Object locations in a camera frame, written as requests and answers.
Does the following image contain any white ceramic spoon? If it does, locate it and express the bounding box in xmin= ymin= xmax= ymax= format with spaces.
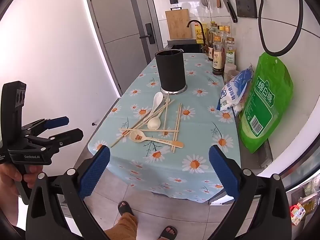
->
xmin=144 ymin=92 xmax=164 ymax=123

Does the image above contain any dark curved faucet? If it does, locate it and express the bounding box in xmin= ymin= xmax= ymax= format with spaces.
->
xmin=187 ymin=20 xmax=208 ymax=53

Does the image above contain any cream spoon with bear print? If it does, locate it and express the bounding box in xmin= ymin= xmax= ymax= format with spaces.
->
xmin=129 ymin=129 xmax=185 ymax=148

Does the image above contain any green sugar bag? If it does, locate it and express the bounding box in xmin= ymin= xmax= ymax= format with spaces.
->
xmin=237 ymin=52 xmax=294 ymax=154

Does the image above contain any red and white packet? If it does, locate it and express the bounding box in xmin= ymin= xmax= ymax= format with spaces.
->
xmin=290 ymin=202 xmax=306 ymax=224

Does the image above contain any kitchen knife black handle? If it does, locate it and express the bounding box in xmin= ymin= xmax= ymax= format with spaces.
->
xmin=219 ymin=0 xmax=238 ymax=23

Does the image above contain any white and blue salt bag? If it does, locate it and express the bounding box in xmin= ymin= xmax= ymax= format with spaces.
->
xmin=216 ymin=65 xmax=254 ymax=112

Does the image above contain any plastic spice jar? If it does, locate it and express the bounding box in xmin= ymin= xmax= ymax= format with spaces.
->
xmin=223 ymin=63 xmax=237 ymax=80
xmin=226 ymin=70 xmax=241 ymax=83

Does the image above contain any black slipper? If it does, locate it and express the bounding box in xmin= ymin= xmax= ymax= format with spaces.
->
xmin=117 ymin=201 xmax=135 ymax=217
xmin=158 ymin=226 xmax=178 ymax=240

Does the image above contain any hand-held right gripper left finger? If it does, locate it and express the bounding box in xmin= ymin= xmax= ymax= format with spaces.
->
xmin=26 ymin=145 xmax=111 ymax=240

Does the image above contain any yellow packet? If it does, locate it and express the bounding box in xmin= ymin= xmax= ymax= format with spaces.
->
xmin=194 ymin=22 xmax=208 ymax=44

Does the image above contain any black cable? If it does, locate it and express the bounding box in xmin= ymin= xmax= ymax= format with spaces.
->
xmin=254 ymin=0 xmax=304 ymax=57

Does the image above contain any black door lock handle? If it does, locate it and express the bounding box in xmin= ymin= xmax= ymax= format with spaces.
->
xmin=140 ymin=23 xmax=155 ymax=45

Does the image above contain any light blue daisy tablecloth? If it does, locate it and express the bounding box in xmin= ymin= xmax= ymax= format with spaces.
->
xmin=86 ymin=52 xmax=242 ymax=204

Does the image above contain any tall glass bottle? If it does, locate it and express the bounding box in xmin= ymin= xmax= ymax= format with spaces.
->
xmin=221 ymin=25 xmax=231 ymax=43
xmin=207 ymin=21 xmax=218 ymax=62

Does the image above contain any person's left hand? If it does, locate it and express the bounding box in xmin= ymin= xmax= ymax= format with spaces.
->
xmin=0 ymin=164 xmax=43 ymax=197

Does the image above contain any clear oil bottle gold cap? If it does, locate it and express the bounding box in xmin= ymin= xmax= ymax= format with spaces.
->
xmin=224 ymin=37 xmax=237 ymax=65

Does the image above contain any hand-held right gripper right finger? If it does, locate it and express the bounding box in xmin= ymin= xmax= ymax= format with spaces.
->
xmin=208 ymin=144 xmax=292 ymax=240

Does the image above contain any black cylindrical utensil holder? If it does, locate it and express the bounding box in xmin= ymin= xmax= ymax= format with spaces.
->
xmin=154 ymin=49 xmax=188 ymax=95

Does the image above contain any tan trouser leg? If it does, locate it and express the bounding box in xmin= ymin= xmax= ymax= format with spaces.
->
xmin=104 ymin=212 xmax=138 ymax=240

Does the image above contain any black sink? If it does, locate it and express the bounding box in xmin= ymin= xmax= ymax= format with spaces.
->
xmin=167 ymin=39 xmax=208 ymax=54

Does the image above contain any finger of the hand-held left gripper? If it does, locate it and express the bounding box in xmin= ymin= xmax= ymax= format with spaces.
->
xmin=25 ymin=128 xmax=84 ymax=153
xmin=21 ymin=116 xmax=70 ymax=133

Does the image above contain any grey door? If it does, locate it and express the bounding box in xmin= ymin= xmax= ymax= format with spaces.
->
xmin=84 ymin=0 xmax=165 ymax=95

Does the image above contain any black wall outlet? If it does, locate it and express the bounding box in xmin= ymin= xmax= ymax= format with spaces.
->
xmin=235 ymin=0 xmax=258 ymax=19

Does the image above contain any wooden cutting board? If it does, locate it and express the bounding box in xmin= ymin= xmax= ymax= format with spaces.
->
xmin=165 ymin=7 xmax=193 ymax=40

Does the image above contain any cream plastic spoon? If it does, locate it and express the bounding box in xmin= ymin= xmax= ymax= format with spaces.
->
xmin=147 ymin=99 xmax=175 ymax=130

